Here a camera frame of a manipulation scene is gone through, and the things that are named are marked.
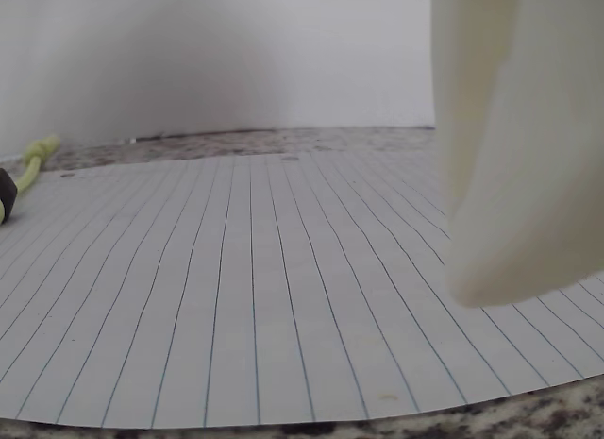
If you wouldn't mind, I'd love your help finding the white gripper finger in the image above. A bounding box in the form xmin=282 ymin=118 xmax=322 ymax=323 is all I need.
xmin=430 ymin=0 xmax=604 ymax=309

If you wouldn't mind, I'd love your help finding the yellow-green knotted cord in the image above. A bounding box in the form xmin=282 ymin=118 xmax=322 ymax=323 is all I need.
xmin=0 ymin=134 xmax=61 ymax=224

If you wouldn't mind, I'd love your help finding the black hex nut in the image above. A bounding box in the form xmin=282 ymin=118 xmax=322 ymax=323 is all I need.
xmin=0 ymin=168 xmax=20 ymax=210

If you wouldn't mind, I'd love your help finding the lined white paper sheet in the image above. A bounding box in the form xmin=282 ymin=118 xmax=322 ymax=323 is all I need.
xmin=0 ymin=150 xmax=604 ymax=430

